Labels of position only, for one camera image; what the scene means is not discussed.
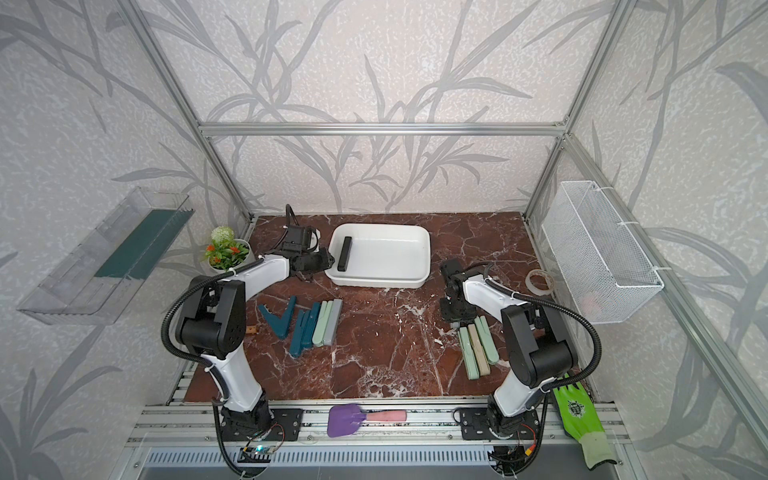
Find clear plastic wall shelf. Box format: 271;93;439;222
17;187;194;325

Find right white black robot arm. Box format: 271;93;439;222
439;259;603;420

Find clear tape roll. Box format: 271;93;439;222
525;269;555;297

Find dark teal folded pliers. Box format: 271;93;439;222
289;310;308;358

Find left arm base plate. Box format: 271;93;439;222
220;408;303;442

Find grey folded pliers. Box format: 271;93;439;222
323;299;343;346

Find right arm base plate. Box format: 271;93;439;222
456;405;541;442

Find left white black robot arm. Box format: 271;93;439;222
161;225;334;430

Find beige pliers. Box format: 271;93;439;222
468;324;491;376

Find potted artificial flower plant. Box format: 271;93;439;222
204;226;255;274

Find purple pink spatula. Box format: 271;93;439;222
327;404;407;438

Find light green folded pliers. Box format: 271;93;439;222
312;300;333;347

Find pale green pliers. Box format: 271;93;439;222
474;316;500;365

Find open dark teal pliers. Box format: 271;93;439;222
257;296;297;340

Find white wire mesh basket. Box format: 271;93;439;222
542;180;664;325

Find mint green pliers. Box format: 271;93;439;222
459;327;480;380

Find white rectangular storage tray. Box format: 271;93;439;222
325;223;431;289

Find black pliers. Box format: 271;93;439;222
337;236;353;272

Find green white work glove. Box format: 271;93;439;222
552;382;618;470

